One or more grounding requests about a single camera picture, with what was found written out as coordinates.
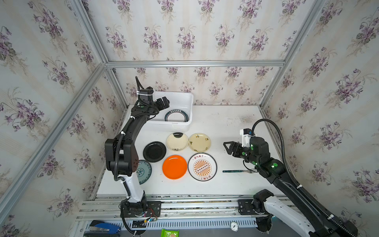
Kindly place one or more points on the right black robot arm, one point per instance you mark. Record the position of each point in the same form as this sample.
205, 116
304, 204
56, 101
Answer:
312, 220

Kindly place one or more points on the fork with green handle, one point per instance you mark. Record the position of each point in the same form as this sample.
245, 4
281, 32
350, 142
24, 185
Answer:
239, 171

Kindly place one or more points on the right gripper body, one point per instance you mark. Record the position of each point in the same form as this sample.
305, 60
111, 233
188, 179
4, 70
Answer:
235, 148

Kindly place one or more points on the orange plate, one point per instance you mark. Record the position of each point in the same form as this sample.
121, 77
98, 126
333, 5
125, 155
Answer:
174, 167

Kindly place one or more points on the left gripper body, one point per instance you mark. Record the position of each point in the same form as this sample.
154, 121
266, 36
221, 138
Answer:
161, 103

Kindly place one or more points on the cream plate with small motifs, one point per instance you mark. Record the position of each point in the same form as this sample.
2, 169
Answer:
199, 142

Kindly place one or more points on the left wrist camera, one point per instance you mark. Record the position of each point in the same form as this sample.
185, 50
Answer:
146, 92

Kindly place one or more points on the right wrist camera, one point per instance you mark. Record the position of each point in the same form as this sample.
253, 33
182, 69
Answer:
246, 135

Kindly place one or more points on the white plate green red rim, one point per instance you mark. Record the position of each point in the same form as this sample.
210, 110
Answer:
176, 115

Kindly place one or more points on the black round plate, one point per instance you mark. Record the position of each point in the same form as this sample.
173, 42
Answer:
154, 152

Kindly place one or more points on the teal patterned plate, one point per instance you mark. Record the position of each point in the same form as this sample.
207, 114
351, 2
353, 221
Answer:
144, 171

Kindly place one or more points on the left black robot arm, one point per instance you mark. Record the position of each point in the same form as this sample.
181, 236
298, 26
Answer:
122, 157

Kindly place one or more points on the white plastic bin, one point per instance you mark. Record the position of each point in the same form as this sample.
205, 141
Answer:
180, 100

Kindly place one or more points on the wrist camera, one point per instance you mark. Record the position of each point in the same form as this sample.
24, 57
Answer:
146, 92
246, 135

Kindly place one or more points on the cream plate with black patch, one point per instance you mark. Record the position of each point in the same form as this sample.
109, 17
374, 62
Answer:
177, 141

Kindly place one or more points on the small round gauge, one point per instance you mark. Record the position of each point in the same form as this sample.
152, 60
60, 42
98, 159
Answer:
234, 226

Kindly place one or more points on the blue stapler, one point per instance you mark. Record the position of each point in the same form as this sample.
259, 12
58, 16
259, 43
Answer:
99, 228

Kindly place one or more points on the green snack packet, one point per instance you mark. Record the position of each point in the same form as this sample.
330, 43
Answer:
169, 233

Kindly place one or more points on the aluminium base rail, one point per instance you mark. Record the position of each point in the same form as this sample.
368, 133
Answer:
172, 213

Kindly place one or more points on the white plate with sunburst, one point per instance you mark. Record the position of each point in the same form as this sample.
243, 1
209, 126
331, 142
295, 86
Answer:
202, 167

